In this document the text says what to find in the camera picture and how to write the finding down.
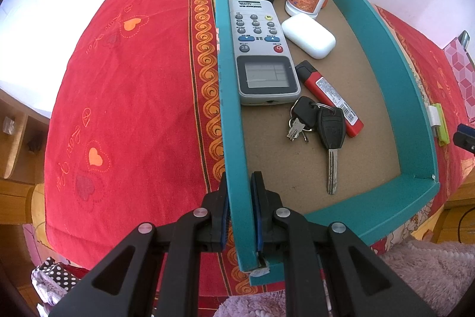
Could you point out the polka dot bag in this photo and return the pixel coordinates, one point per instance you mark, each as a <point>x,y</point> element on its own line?
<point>55,276</point>

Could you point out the pink fluffy rug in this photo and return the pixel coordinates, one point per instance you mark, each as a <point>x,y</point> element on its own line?
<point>419,272</point>

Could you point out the white earbud case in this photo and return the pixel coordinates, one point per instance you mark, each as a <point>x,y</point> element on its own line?
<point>310,35</point>

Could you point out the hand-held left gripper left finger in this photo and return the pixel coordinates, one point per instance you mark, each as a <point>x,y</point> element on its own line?
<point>224,228</point>

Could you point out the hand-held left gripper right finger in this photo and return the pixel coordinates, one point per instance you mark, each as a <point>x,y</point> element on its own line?
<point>258,224</point>

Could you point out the wooden shelf unit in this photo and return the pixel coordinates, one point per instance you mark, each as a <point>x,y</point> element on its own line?
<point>15,161</point>

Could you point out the wooden side table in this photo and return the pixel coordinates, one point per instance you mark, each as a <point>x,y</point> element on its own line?
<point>454,217</point>

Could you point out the key bunch black fobs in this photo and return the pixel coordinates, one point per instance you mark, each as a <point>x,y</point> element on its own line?
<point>331,127</point>

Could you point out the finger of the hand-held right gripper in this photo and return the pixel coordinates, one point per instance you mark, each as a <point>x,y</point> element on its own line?
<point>467,128</point>
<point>464,143</point>

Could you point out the white remote control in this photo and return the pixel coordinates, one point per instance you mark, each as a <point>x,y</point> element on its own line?
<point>259,53</point>

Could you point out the teal cardboard box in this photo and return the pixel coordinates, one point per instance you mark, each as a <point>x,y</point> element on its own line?
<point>371,98</point>

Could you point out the white charger plug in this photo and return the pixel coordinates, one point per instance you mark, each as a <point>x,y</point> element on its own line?
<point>433,116</point>

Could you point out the green clip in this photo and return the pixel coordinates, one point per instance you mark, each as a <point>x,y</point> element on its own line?
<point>442,127</point>

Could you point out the small clear plastic object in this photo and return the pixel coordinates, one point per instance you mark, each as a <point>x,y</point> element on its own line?
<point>8,124</point>

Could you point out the pink patterned box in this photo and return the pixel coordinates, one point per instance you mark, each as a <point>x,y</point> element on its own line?
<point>462,79</point>

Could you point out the small grey object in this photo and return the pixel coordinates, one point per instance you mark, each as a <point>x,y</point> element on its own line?
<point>464,37</point>

